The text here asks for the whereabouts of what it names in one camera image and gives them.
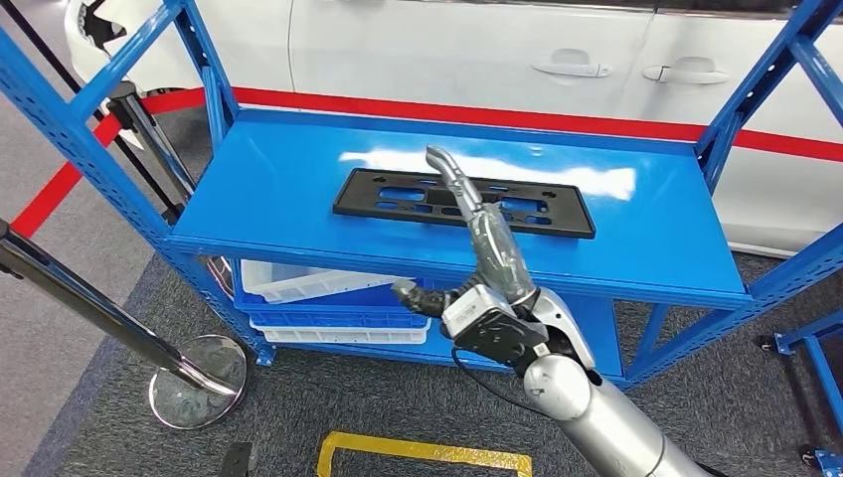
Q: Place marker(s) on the long red barrier belt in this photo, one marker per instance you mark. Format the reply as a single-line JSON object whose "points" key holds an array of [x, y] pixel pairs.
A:
{"points": [[461, 115]]}

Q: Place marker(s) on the black plastic plate holder part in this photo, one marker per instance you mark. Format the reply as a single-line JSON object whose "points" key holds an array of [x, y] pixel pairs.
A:
{"points": [[369, 197]]}

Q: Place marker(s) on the chrome stanchion post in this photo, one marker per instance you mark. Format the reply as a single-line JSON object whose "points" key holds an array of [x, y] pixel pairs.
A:
{"points": [[99, 309], [155, 141]]}

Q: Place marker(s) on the blue metal shelf rack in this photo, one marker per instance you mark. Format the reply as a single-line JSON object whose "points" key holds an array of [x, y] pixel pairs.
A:
{"points": [[276, 197]]}

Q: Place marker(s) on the blue metal cart frame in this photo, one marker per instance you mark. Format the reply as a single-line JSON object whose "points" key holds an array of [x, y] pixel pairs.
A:
{"points": [[820, 368]]}

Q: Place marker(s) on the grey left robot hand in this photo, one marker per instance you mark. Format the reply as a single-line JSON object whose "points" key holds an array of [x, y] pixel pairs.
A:
{"points": [[238, 461]]}

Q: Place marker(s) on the short red barrier belt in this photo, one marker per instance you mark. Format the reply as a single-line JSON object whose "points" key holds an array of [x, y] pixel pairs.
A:
{"points": [[59, 184]]}

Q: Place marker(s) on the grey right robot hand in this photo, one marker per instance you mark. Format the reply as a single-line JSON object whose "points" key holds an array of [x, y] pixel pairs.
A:
{"points": [[497, 250]]}

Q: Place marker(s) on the white car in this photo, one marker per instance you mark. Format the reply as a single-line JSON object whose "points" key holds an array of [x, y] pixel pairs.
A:
{"points": [[428, 46]]}

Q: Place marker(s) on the black stanchion post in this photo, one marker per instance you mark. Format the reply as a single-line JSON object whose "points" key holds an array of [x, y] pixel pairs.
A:
{"points": [[66, 79]]}

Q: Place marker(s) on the white plastic crate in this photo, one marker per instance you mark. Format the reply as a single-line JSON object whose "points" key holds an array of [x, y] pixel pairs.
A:
{"points": [[342, 336], [296, 280]]}

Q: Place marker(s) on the blue plastic crate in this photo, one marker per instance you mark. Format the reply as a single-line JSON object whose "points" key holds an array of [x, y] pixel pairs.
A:
{"points": [[329, 319]]}

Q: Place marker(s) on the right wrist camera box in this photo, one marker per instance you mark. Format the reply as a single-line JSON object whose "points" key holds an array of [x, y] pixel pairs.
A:
{"points": [[487, 322]]}

